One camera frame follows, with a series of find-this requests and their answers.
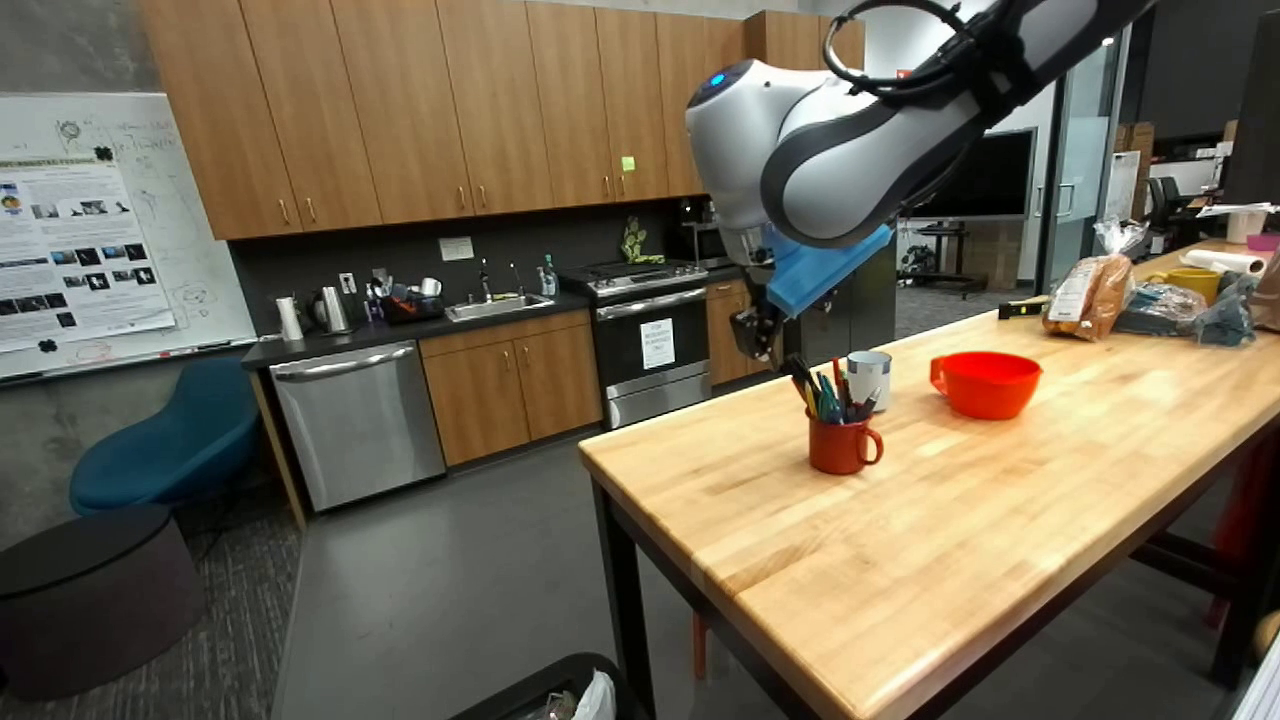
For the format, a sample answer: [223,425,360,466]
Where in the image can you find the black wall monitor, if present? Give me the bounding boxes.
[916,127,1041,225]

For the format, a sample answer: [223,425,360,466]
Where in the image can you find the silver kettle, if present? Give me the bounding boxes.
[315,279,355,341]

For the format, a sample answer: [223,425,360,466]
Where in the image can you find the white plastic bag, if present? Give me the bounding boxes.
[573,669,623,720]

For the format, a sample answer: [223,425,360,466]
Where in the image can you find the red plastic bowl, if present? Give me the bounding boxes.
[922,350,1049,425]

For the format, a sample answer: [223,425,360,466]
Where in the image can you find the blue wrist camera block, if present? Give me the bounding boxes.
[761,220,899,323]

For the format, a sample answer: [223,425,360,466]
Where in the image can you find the white thermos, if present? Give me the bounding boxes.
[272,294,308,350]

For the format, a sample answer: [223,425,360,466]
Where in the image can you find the green potted plant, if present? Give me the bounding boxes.
[615,214,666,270]

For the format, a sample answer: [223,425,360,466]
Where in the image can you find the bagged bread loaf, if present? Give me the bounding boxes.
[1041,253,1135,343]

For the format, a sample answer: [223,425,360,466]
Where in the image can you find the black trash bin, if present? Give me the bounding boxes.
[447,647,631,720]

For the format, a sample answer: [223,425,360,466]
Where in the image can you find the wooden base cabinet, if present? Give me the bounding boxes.
[417,306,607,473]

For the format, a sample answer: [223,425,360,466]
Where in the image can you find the clear bag of groceries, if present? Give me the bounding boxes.
[1114,261,1259,351]

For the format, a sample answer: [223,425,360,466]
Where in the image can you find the kitchen sink with faucet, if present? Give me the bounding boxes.
[441,256,558,329]

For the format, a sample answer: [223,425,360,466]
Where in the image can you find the paper towel roll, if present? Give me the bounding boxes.
[1179,246,1270,285]

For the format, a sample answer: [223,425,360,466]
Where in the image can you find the white paper sign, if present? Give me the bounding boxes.
[635,314,679,376]

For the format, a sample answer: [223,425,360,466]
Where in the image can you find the whiteboard with posters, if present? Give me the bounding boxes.
[0,88,259,389]

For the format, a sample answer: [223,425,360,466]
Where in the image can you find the wooden wall cabinets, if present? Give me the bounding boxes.
[136,0,872,246]

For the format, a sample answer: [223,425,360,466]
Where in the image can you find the wooden butcher-block table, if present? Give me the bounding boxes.
[588,408,1280,720]

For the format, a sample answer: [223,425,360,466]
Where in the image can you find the blue lounge chair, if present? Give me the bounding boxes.
[65,351,262,520]

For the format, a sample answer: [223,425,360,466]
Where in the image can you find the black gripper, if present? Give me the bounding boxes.
[723,256,795,367]

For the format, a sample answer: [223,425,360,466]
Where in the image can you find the stainless steel dishwasher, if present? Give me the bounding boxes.
[269,335,447,517]

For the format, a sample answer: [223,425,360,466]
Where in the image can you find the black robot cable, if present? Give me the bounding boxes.
[819,0,979,108]

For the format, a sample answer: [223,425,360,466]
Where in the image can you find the dark round ottoman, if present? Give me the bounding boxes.
[0,500,209,707]

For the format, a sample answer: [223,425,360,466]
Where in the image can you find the stainless steel oven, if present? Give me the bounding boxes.
[580,261,714,432]

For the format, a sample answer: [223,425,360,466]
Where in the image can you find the red cup with handle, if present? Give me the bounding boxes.
[805,408,889,482]

